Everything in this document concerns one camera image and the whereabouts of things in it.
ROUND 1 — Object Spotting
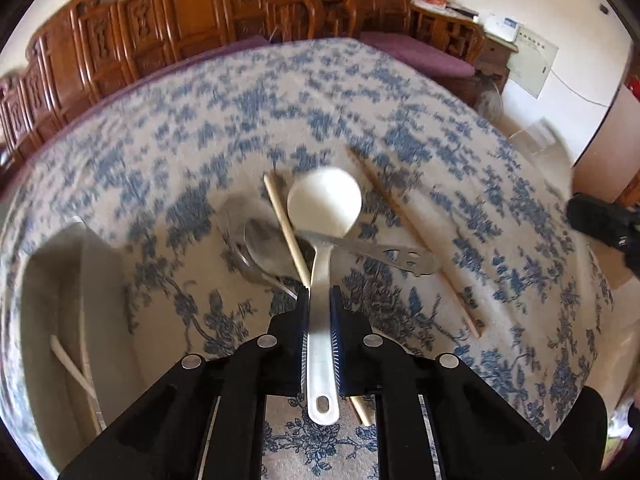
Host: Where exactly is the metal perforated utensil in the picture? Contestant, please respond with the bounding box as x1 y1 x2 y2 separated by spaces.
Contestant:
298 229 444 277

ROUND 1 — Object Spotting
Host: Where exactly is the blue floral tablecloth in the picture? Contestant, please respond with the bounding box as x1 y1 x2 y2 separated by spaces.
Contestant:
0 37 616 480

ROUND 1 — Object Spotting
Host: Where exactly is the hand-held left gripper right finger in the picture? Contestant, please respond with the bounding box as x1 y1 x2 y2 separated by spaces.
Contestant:
329 285 583 480

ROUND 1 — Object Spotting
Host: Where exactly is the grey round object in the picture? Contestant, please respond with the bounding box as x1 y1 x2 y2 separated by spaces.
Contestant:
474 71 505 123

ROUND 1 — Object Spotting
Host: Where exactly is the small wooden cabinet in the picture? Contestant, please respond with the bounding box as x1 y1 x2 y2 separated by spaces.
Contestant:
477 30 518 92

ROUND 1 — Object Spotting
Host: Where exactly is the white box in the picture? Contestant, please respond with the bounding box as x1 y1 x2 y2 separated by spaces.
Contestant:
486 13 522 43

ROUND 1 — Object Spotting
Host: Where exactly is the wooden door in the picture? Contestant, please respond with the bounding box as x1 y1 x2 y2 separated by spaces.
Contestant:
571 77 640 196

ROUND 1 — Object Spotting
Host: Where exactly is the white wall cable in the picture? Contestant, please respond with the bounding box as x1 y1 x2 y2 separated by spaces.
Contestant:
550 67 618 108

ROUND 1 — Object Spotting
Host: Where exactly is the white plastic ladle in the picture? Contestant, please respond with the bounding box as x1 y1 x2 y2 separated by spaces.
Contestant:
286 166 362 425

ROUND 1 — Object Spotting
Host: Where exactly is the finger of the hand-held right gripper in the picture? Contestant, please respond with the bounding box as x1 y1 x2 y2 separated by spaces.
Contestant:
566 192 640 277

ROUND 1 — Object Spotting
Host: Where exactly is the clear plastic container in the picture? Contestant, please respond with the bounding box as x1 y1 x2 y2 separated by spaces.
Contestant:
509 119 573 163

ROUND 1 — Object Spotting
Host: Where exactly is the black flat box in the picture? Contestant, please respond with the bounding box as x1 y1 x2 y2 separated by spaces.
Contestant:
446 2 481 22

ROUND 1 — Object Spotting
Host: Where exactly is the white chopstick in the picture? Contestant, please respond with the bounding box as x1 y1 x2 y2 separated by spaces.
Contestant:
49 336 98 413
77 300 103 433

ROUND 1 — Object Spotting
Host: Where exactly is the white plastic tray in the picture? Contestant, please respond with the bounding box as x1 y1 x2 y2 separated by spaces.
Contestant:
19 216 146 468

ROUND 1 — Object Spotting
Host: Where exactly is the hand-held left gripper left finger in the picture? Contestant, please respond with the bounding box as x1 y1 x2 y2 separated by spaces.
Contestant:
57 285 313 480

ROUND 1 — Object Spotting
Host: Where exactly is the wooden chopstick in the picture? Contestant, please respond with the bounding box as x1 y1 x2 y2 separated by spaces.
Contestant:
348 146 485 338
263 172 374 427

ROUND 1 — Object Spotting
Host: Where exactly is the dark wooden side table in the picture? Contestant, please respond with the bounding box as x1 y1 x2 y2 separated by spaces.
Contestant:
320 0 358 38

